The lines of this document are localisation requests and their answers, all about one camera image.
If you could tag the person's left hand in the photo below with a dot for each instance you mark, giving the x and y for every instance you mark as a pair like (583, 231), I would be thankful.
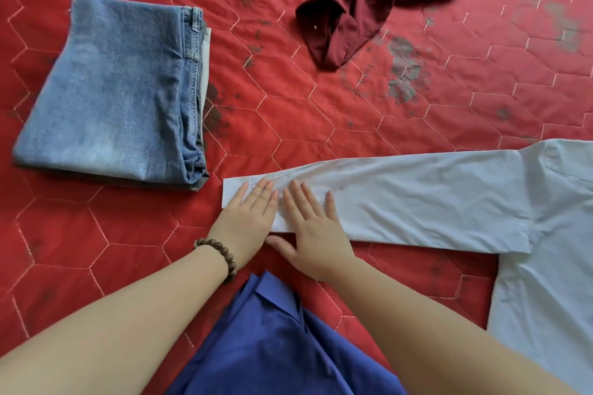
(245, 228)

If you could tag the person's right hand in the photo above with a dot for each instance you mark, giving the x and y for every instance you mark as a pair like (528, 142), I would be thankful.
(315, 242)

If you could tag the dark grey trousers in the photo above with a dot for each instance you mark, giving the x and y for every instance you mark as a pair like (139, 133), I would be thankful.
(185, 185)

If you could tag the dark blue shirt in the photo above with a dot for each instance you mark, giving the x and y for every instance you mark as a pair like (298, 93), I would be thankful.
(278, 348)

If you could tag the red quilted mattress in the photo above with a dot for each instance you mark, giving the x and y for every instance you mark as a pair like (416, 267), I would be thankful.
(370, 107)

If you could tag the light blue shirt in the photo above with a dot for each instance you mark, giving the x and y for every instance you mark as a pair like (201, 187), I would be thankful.
(463, 200)

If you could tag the light grey trousers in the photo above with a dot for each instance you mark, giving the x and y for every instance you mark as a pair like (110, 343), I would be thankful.
(205, 66)

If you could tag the blue denim jeans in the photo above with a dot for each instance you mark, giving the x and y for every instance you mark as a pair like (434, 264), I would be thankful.
(125, 94)

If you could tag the person's left forearm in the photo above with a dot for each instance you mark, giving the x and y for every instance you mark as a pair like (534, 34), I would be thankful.
(106, 316)

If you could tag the person's right forearm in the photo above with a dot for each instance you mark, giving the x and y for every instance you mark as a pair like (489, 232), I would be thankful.
(440, 339)

